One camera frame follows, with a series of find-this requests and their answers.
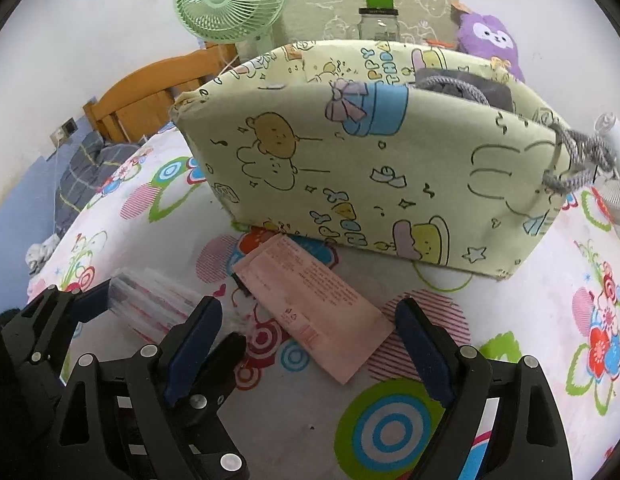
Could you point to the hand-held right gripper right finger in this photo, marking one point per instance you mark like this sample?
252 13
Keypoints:
422 355

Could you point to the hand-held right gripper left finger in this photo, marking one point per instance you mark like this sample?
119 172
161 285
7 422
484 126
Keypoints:
192 350

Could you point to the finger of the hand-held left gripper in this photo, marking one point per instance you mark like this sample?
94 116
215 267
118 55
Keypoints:
224 370
89 301

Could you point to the clear plastic bags red stripes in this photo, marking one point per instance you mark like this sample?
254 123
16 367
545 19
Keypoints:
149 305

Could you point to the pink paper packet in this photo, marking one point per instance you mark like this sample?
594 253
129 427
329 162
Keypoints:
315 300

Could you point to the cartoon print fabric storage box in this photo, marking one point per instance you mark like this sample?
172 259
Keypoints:
340 170

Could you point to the white crumpled cloth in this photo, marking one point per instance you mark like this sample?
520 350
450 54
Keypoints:
42 254

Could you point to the floral bed sheet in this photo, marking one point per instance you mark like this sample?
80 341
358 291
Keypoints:
515 320

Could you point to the grey plaid blanket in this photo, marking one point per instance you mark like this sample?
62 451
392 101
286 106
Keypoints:
89 175

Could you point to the wooden bed headboard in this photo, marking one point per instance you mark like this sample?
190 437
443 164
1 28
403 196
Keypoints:
139 95

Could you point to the white small fan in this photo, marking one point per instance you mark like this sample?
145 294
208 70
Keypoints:
610 140

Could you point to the purple plush toy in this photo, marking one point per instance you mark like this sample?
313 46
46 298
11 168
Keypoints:
490 40

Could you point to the glass jar black lid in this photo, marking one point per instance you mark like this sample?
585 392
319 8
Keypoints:
380 25

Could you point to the brown cardboard piece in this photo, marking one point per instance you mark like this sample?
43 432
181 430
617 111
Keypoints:
461 6

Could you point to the wall socket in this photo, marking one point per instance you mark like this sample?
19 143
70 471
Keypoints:
57 137
69 125

